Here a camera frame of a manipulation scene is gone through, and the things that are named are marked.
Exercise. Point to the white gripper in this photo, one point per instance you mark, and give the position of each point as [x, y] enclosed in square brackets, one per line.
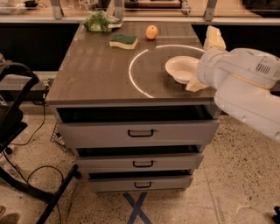
[230, 66]

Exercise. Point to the white paper bowl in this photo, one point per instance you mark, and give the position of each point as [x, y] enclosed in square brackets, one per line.
[181, 68]

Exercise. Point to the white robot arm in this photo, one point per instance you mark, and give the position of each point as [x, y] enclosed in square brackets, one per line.
[242, 79]

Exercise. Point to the orange fruit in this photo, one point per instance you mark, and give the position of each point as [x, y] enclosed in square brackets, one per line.
[151, 32]

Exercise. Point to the green and yellow sponge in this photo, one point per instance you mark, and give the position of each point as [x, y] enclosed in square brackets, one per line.
[123, 41]

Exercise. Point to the top grey drawer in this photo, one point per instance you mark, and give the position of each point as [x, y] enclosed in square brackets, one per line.
[135, 134]

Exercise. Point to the grey drawer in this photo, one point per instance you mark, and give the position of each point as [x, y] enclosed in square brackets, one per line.
[139, 184]
[140, 163]
[135, 134]

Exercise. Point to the grey drawer cabinet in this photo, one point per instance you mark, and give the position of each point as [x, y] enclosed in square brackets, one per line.
[97, 83]

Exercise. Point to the green crumpled snack bag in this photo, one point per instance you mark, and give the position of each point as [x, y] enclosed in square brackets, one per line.
[100, 21]

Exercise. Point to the middle grey drawer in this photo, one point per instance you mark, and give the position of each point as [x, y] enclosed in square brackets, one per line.
[140, 163]

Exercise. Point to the bottom grey drawer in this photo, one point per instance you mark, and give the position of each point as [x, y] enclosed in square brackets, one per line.
[139, 184]

